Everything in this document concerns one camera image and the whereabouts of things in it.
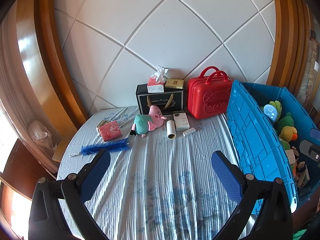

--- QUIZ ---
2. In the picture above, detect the clear plastic bag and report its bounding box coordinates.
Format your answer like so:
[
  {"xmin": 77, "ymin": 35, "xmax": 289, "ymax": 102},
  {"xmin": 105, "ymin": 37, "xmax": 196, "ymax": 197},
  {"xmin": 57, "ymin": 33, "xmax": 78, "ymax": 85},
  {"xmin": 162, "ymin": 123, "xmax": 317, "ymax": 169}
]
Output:
[{"xmin": 28, "ymin": 120, "xmax": 54, "ymax": 157}]

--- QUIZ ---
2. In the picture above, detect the blue plastic storage crate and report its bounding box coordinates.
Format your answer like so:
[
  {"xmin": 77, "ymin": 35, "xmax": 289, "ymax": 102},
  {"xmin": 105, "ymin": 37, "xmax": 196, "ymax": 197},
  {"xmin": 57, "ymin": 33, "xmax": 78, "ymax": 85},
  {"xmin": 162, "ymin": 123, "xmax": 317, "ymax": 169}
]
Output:
[{"xmin": 242, "ymin": 82, "xmax": 319, "ymax": 207}]

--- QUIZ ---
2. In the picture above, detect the pink tissue pack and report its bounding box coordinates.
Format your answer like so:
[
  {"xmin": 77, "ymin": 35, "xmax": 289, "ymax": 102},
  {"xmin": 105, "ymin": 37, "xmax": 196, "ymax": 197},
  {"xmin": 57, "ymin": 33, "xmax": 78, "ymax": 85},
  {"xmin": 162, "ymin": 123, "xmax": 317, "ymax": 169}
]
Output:
[{"xmin": 99, "ymin": 121, "xmax": 122, "ymax": 142}]

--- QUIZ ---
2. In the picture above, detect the blue feather duster brush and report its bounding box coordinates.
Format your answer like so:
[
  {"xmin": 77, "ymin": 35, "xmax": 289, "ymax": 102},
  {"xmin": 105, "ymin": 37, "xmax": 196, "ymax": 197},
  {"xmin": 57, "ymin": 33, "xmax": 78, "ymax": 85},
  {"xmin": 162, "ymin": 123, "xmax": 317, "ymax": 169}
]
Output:
[{"xmin": 69, "ymin": 138, "xmax": 131, "ymax": 157}]

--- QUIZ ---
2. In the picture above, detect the wooden bed frame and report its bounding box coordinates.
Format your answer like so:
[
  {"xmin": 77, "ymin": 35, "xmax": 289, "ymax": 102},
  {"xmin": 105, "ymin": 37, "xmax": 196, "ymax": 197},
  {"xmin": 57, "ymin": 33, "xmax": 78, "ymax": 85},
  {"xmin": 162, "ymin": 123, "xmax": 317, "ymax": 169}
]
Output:
[{"xmin": 16, "ymin": 0, "xmax": 88, "ymax": 139}]

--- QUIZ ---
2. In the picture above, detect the small white box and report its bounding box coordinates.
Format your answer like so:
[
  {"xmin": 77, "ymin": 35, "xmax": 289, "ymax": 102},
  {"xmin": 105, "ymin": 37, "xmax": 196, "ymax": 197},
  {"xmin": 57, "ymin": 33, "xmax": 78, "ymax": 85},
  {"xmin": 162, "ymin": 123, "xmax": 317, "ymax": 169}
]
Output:
[{"xmin": 182, "ymin": 127, "xmax": 196, "ymax": 137}]

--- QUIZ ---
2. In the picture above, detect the black coffee cup gift box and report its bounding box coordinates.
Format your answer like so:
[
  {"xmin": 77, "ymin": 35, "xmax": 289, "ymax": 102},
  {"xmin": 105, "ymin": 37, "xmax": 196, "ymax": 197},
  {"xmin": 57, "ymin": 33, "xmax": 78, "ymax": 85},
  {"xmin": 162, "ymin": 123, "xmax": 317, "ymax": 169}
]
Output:
[{"xmin": 136, "ymin": 84, "xmax": 185, "ymax": 114}]

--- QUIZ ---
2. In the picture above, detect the green frog plush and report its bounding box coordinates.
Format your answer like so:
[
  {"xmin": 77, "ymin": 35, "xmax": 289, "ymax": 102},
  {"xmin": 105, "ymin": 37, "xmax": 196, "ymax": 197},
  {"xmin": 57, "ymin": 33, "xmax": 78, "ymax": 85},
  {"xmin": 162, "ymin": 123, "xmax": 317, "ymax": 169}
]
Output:
[{"xmin": 269, "ymin": 100, "xmax": 295, "ymax": 134}]

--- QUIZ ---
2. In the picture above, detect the blue striped bed sheet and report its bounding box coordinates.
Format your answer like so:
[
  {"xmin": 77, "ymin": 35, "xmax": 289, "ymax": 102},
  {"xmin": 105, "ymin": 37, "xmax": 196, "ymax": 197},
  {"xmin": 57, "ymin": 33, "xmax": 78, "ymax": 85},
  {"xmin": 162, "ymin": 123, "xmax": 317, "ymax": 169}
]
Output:
[{"xmin": 56, "ymin": 106, "xmax": 256, "ymax": 240}]

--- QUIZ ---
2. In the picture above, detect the gold small box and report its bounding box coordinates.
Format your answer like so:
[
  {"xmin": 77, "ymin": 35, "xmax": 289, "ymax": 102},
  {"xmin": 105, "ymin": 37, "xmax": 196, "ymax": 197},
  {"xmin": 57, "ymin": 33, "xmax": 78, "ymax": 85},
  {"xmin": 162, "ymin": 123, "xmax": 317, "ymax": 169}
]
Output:
[{"xmin": 165, "ymin": 79, "xmax": 184, "ymax": 89}]

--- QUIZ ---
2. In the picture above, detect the white green patch box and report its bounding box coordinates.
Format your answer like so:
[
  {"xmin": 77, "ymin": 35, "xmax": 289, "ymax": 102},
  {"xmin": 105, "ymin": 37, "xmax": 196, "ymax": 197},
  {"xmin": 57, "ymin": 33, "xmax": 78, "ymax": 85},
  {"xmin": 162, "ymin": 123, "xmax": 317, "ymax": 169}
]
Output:
[{"xmin": 173, "ymin": 111, "xmax": 190, "ymax": 132}]

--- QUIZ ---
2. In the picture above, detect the yellow duck plush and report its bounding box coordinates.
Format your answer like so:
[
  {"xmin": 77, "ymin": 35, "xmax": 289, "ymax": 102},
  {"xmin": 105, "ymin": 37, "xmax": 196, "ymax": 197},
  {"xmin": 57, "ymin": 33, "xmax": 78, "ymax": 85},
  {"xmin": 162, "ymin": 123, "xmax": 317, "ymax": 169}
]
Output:
[{"xmin": 279, "ymin": 126, "xmax": 298, "ymax": 142}]

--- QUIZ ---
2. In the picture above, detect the light blue round toy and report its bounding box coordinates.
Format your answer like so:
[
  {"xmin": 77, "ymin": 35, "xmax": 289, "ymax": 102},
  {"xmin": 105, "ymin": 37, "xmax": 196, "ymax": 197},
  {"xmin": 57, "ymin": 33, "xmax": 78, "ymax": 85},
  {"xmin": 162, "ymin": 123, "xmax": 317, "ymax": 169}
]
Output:
[{"xmin": 263, "ymin": 104, "xmax": 278, "ymax": 123}]

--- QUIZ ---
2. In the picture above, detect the red white tissue box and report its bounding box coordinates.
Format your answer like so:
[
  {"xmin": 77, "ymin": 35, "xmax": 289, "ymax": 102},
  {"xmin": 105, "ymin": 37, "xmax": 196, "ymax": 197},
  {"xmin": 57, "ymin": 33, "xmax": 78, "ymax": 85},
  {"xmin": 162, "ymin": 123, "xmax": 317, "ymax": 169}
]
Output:
[{"xmin": 147, "ymin": 65, "xmax": 168, "ymax": 93}]

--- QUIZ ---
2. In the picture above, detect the teal pink plush pig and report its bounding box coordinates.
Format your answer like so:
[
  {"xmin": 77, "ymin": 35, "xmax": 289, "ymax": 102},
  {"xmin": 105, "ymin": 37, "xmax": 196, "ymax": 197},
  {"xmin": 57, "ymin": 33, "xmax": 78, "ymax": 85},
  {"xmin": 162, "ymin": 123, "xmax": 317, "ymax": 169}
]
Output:
[{"xmin": 130, "ymin": 114, "xmax": 157, "ymax": 138}]

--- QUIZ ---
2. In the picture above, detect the clear tape roll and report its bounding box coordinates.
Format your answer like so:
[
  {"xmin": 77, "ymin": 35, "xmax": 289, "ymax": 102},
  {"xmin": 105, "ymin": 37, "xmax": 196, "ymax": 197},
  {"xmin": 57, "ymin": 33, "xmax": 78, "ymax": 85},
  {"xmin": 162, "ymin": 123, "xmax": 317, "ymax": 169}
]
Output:
[{"xmin": 96, "ymin": 120, "xmax": 109, "ymax": 133}]

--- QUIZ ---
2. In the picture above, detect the rolled patterned carpet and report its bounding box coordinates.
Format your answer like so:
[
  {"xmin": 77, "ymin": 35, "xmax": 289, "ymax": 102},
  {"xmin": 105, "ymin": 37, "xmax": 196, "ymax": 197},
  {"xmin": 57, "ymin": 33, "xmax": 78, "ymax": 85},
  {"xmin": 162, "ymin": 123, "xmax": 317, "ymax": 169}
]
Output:
[{"xmin": 297, "ymin": 39, "xmax": 319, "ymax": 108}]

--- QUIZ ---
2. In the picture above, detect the red mini suitcase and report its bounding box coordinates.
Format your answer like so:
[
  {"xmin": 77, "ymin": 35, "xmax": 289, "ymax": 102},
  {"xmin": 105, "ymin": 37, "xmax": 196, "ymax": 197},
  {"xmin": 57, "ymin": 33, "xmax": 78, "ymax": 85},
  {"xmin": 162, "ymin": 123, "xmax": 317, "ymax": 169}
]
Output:
[{"xmin": 187, "ymin": 66, "xmax": 233, "ymax": 119}]

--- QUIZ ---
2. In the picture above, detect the white lint roller refill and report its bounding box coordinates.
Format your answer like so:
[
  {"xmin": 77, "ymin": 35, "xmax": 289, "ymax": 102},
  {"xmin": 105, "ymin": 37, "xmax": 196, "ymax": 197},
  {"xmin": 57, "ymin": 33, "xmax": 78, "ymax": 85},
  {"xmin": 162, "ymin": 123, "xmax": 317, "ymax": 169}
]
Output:
[{"xmin": 166, "ymin": 120, "xmax": 176, "ymax": 139}]

